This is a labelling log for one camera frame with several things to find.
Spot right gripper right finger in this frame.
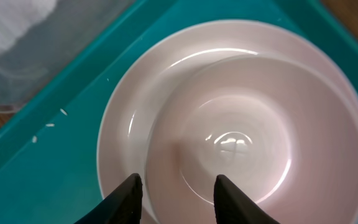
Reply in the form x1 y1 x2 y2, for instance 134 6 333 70
213 174 279 224

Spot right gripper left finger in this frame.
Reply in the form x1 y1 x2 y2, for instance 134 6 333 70
75 173 143 224

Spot pink large plate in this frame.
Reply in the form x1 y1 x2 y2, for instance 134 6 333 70
97 20 358 223

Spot pink small plate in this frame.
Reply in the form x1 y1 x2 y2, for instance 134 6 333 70
145 56 358 223

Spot teal plastic tray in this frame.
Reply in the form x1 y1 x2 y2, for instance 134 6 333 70
0 1 358 223

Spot clear plastic bin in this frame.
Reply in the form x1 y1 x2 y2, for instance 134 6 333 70
0 0 133 113

